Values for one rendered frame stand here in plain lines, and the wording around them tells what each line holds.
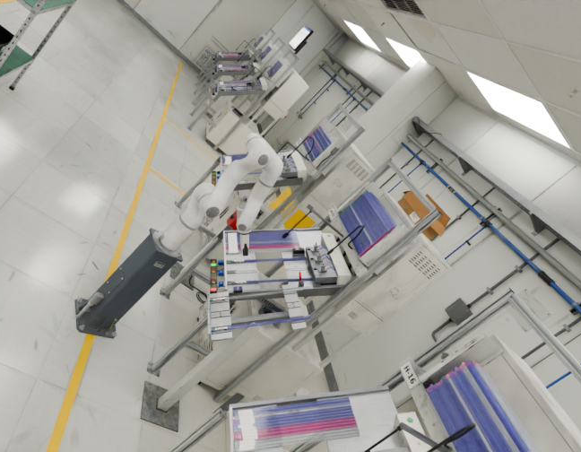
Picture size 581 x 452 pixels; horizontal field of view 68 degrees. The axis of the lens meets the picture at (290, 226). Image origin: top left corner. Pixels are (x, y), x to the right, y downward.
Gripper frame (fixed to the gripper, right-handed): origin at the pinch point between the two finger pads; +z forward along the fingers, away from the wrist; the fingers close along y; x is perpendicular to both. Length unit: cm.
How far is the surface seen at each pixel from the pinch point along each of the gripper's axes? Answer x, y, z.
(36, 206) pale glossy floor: -137, -62, -6
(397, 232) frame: 85, 23, -22
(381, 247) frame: 77, 23, -13
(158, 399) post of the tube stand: -56, 44, 70
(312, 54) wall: 212, -860, 27
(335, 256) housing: 57, -1, 9
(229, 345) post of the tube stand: -12, 49, 26
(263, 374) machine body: 8, 21, 85
